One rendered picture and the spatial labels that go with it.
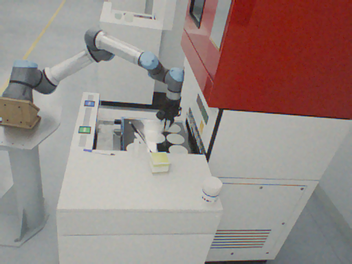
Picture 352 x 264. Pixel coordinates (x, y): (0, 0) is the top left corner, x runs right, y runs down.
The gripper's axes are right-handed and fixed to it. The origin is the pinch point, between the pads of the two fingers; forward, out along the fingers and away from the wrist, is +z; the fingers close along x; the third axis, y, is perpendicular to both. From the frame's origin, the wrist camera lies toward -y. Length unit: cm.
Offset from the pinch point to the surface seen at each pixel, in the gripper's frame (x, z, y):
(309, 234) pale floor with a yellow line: -87, 91, 100
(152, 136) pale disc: 0.6, 1.3, -8.5
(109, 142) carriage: 11.6, 3.3, -28.8
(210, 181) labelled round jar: -49, -15, -30
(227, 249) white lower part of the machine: -52, 71, 19
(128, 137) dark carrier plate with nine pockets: 7.6, 1.4, -19.4
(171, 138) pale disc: -6.7, 1.3, -1.5
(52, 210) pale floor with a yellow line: 60, 91, -36
